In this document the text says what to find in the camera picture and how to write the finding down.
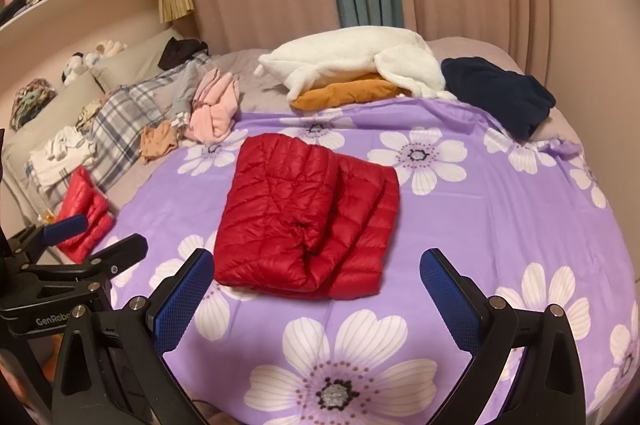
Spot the beige pillow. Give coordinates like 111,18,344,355
92,29,186,91
0,70,108,226

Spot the cream plush toy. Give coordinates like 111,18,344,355
85,39,128,66

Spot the black and white plush toy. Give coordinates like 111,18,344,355
62,52,98,86

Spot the large red down jacket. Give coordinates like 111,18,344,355
214,132,401,301

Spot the navy garment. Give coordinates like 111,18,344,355
440,56,557,140

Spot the multicoloured knit item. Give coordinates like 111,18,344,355
10,78,58,131

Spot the tan small garment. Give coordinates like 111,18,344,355
140,121,180,163

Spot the pink garment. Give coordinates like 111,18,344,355
184,68,242,145

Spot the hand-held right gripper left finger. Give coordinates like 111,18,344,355
51,247,216,425

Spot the grey plaid pillow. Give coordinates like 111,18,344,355
25,72,201,206

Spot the white crumpled cloth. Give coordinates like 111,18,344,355
29,125,97,193

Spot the white fleece garment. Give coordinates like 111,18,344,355
254,26,458,102

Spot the grey garment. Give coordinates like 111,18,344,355
170,60,211,131

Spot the purple floral blanket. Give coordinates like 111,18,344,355
102,98,640,425

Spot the black garment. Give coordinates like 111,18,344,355
158,38,208,70

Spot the orange garment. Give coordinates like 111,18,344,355
290,72,413,111

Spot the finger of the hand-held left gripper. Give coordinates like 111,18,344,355
10,214,90,256
30,232,150,282

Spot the patterned small cloth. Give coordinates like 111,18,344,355
75,102,108,131

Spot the small red down jacket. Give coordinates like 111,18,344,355
54,168,116,263

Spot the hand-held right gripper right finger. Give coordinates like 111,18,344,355
419,247,586,425

